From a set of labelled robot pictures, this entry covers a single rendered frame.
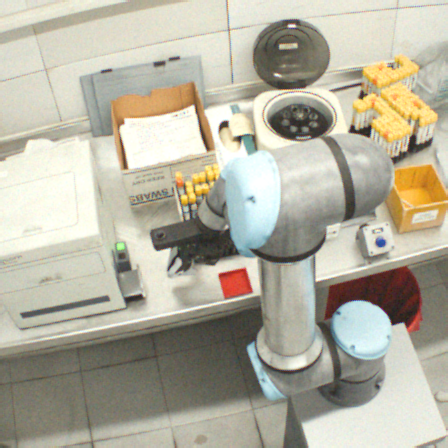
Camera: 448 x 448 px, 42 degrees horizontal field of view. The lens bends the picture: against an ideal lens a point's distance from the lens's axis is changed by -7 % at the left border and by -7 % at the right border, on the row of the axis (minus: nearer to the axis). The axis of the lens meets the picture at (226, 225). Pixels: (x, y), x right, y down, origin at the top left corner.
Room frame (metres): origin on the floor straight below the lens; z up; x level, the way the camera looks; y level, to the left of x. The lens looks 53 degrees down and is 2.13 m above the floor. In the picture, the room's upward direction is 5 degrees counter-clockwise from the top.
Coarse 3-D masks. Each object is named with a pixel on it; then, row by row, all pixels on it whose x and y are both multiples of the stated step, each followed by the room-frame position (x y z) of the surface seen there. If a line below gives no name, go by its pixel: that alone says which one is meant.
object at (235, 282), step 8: (224, 272) 0.81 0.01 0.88; (232, 272) 0.81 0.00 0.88; (240, 272) 0.81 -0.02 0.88; (224, 280) 0.79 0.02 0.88; (232, 280) 0.79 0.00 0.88; (240, 280) 0.79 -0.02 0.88; (248, 280) 0.78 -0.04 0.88; (224, 288) 0.77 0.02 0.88; (232, 288) 0.77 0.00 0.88; (240, 288) 0.77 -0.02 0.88; (248, 288) 0.77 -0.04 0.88; (224, 296) 0.75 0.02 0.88; (232, 296) 0.75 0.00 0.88
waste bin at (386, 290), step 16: (384, 272) 1.08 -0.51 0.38; (400, 272) 1.04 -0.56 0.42; (336, 288) 1.05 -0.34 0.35; (352, 288) 1.08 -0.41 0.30; (368, 288) 1.07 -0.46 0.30; (384, 288) 1.06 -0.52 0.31; (400, 288) 1.02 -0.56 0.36; (416, 288) 0.97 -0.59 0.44; (336, 304) 1.04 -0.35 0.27; (384, 304) 1.02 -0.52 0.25; (400, 304) 0.98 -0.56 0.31; (416, 304) 0.92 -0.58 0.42; (400, 320) 0.93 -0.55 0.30; (416, 320) 0.85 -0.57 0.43
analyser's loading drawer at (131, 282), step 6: (132, 270) 0.82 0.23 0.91; (138, 270) 0.80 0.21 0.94; (120, 276) 0.80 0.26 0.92; (126, 276) 0.80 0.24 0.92; (132, 276) 0.80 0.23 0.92; (138, 276) 0.80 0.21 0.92; (120, 282) 0.79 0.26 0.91; (126, 282) 0.79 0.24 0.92; (132, 282) 0.79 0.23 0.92; (138, 282) 0.78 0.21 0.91; (126, 288) 0.77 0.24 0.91; (132, 288) 0.77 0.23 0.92; (138, 288) 0.77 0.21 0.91; (126, 294) 0.75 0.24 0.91; (132, 294) 0.75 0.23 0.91; (138, 294) 0.75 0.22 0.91; (144, 294) 0.76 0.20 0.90
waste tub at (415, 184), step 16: (400, 176) 1.01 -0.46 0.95; (416, 176) 1.02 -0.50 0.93; (432, 176) 1.00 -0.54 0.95; (400, 192) 1.01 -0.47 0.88; (416, 192) 1.00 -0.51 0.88; (432, 192) 0.98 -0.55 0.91; (400, 208) 0.90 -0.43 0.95; (416, 208) 0.88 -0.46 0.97; (432, 208) 0.89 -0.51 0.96; (400, 224) 0.88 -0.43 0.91; (416, 224) 0.88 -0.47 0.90; (432, 224) 0.89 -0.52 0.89
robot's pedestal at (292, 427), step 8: (288, 400) 0.57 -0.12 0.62; (288, 408) 0.57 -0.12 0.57; (288, 416) 0.56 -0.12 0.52; (296, 416) 0.51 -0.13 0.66; (288, 424) 0.55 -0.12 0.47; (296, 424) 0.50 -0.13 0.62; (288, 432) 0.55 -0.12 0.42; (296, 432) 0.49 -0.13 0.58; (288, 440) 0.54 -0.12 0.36; (296, 440) 0.48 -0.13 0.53
